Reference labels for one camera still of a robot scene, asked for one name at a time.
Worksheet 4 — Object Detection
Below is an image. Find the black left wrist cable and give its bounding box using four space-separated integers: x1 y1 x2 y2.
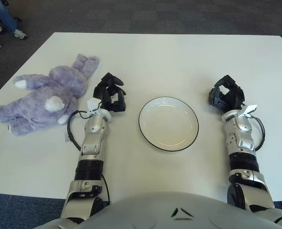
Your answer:
66 109 95 151

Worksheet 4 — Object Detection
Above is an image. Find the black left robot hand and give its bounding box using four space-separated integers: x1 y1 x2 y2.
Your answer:
93 73 127 114

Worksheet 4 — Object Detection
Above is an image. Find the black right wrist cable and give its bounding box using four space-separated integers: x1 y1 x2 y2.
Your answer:
248 114 266 151

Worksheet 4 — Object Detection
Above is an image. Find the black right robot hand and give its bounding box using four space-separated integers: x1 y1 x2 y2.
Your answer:
209 74 246 112

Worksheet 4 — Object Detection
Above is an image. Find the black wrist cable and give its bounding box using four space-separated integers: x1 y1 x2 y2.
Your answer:
248 114 266 151
66 109 95 151

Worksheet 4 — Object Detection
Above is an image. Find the person's leg in jeans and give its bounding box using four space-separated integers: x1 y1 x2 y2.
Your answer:
0 0 19 34

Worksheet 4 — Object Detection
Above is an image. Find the grey robot torso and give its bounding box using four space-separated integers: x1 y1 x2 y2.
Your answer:
35 189 282 229

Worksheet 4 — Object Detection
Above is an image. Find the white plate with black rim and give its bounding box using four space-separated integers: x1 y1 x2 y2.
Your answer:
138 96 200 152

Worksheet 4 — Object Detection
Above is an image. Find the purple plush bunny doll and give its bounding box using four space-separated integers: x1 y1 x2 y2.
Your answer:
0 54 101 136

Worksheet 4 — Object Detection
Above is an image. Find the white sneaker on foot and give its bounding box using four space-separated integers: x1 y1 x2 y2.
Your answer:
13 29 28 39

